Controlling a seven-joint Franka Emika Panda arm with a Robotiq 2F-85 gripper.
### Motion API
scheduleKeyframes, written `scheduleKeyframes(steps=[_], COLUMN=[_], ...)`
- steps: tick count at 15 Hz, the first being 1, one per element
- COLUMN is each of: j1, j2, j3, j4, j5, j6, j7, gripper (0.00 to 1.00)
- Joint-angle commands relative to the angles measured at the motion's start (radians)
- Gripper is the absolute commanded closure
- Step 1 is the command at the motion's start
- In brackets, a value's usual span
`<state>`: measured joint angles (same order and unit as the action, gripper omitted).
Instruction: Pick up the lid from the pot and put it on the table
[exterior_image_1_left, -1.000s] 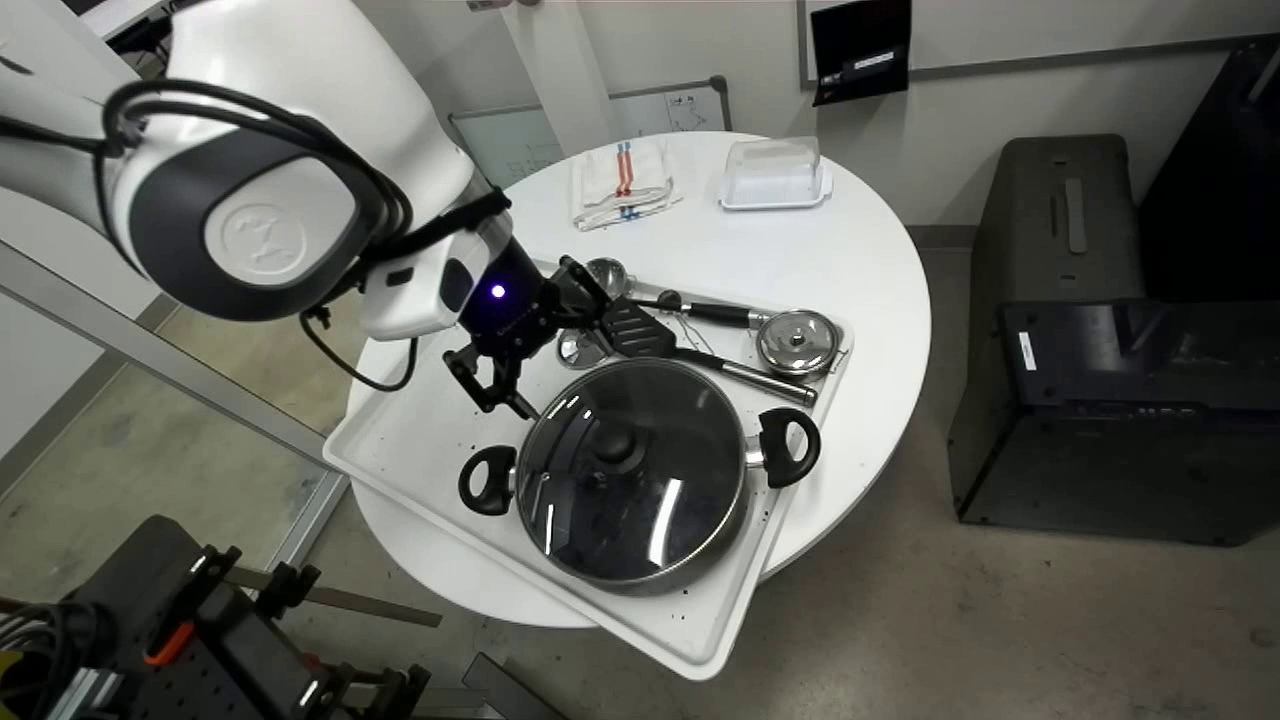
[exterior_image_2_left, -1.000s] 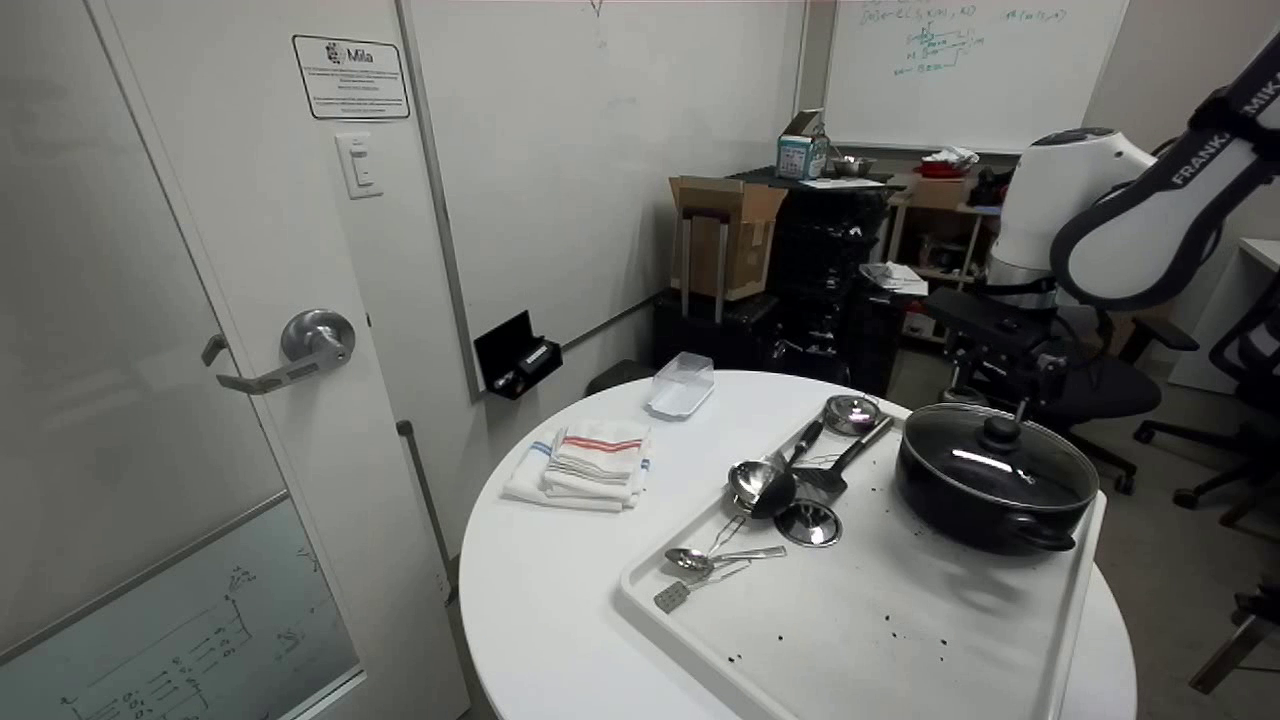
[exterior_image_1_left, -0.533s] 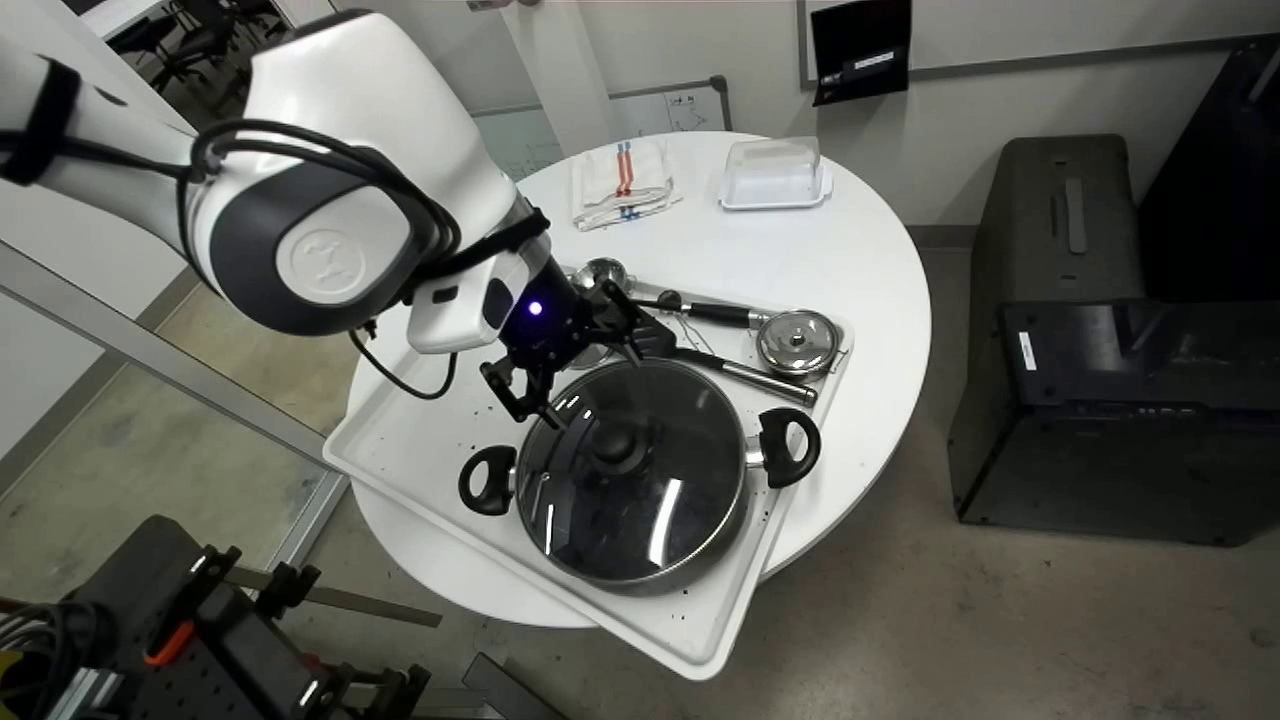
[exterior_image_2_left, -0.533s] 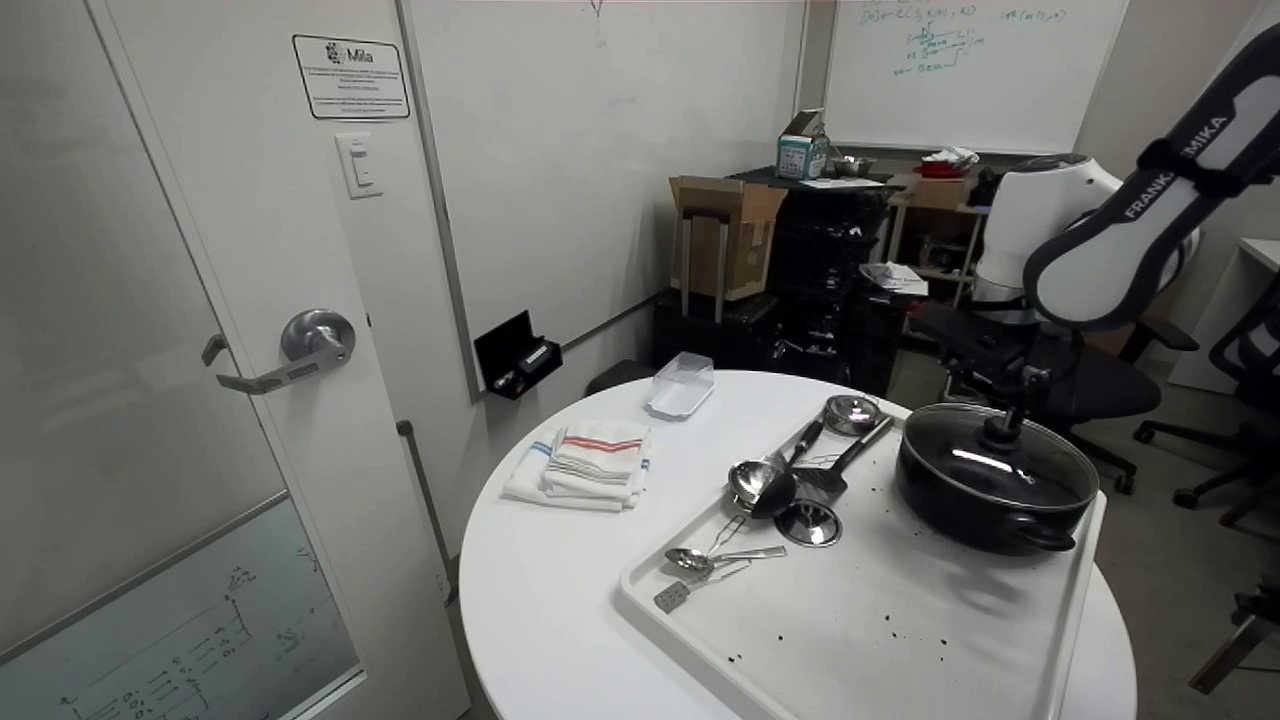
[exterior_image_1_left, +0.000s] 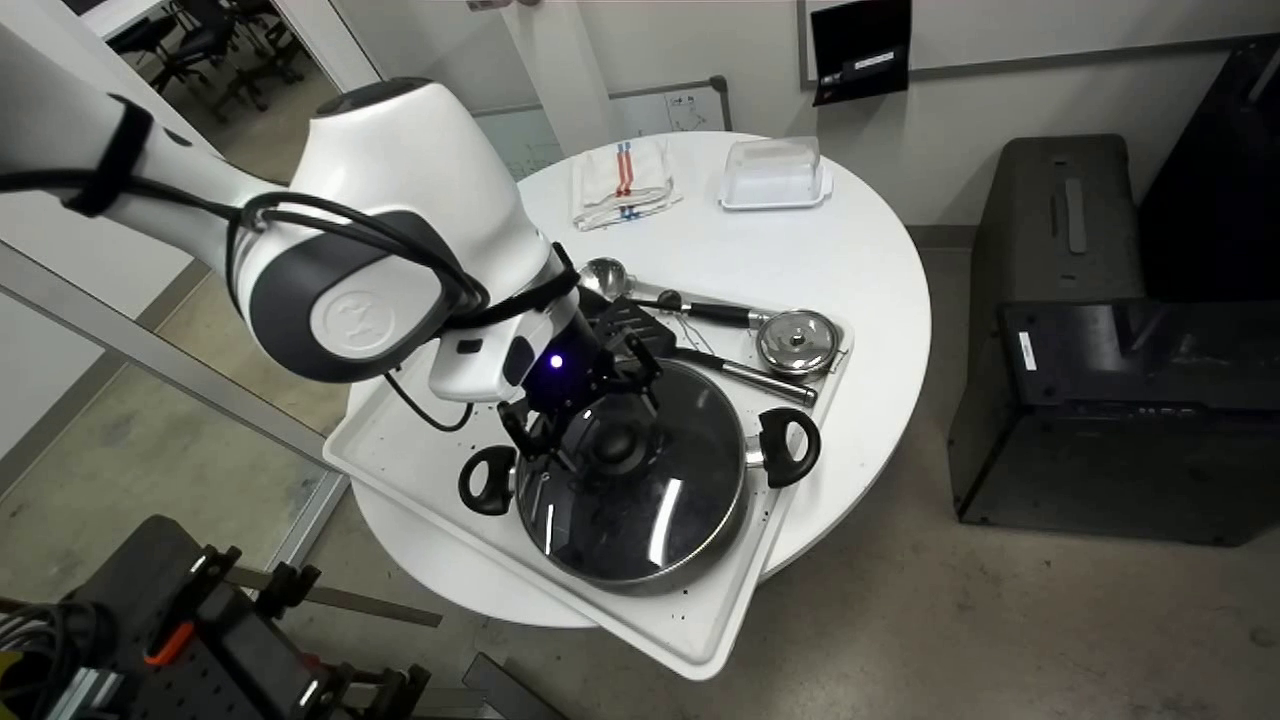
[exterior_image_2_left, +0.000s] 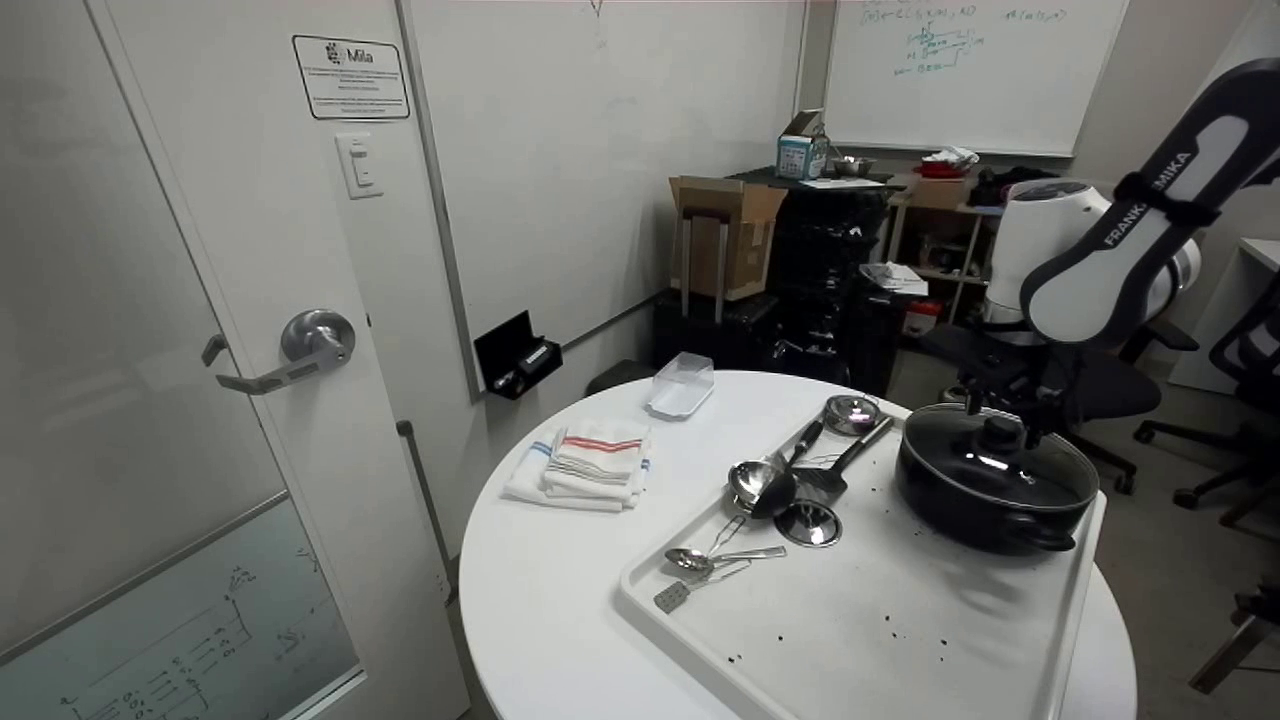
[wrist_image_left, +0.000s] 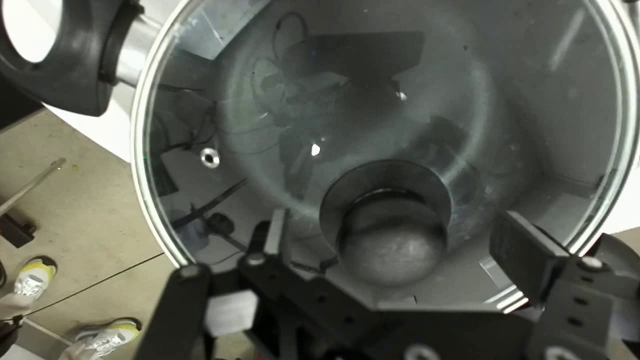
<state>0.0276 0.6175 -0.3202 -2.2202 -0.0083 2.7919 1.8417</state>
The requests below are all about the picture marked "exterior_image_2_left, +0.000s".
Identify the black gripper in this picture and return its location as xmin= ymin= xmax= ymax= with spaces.
xmin=965 ymin=311 xmax=1084 ymax=439

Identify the glass lid with black knob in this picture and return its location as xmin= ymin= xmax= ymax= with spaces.
xmin=906 ymin=398 xmax=1106 ymax=518

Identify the black cooking pot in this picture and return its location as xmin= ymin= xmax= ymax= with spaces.
xmin=894 ymin=398 xmax=1107 ymax=561

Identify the black office chair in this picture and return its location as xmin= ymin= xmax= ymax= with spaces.
xmin=929 ymin=316 xmax=1204 ymax=498
xmin=1131 ymin=270 xmax=1280 ymax=539

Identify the white paper sheet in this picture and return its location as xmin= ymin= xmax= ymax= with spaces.
xmin=855 ymin=261 xmax=936 ymax=300

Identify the wooden shelf unit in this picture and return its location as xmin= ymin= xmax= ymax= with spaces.
xmin=885 ymin=167 xmax=1007 ymax=328

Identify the black storage cabinet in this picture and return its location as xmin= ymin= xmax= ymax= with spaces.
xmin=769 ymin=176 xmax=901 ymax=392

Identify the shiny dark metal ladle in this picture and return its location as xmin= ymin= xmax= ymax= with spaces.
xmin=775 ymin=498 xmax=849 ymax=552

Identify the white plastic tray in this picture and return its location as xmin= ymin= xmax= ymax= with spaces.
xmin=608 ymin=397 xmax=1114 ymax=720

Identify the brown cardboard box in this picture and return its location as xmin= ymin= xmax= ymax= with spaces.
xmin=665 ymin=170 xmax=794 ymax=308

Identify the small blue box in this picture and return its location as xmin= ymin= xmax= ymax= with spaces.
xmin=773 ymin=102 xmax=835 ymax=183

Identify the clear plastic container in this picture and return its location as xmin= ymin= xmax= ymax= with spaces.
xmin=644 ymin=347 xmax=719 ymax=422

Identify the small flat steel utensil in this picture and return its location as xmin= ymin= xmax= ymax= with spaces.
xmin=650 ymin=580 xmax=699 ymax=620

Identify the white folded towel red stripe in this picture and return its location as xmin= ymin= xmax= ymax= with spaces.
xmin=502 ymin=422 xmax=656 ymax=518

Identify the black open marker box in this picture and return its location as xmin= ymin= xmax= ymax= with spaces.
xmin=470 ymin=308 xmax=568 ymax=404

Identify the white printed door sign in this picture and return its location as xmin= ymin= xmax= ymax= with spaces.
xmin=287 ymin=33 xmax=417 ymax=124

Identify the white door with glass panel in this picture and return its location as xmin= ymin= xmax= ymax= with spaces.
xmin=0 ymin=0 xmax=472 ymax=720

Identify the steel ladle with black handle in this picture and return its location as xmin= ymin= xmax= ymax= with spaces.
xmin=719 ymin=420 xmax=832 ymax=518

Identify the wall whiteboard with green writing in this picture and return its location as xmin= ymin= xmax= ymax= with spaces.
xmin=819 ymin=0 xmax=1131 ymax=164

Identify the white light switch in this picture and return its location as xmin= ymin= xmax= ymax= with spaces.
xmin=333 ymin=129 xmax=389 ymax=204

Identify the silver door lever handle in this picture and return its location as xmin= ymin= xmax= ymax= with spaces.
xmin=198 ymin=305 xmax=363 ymax=398

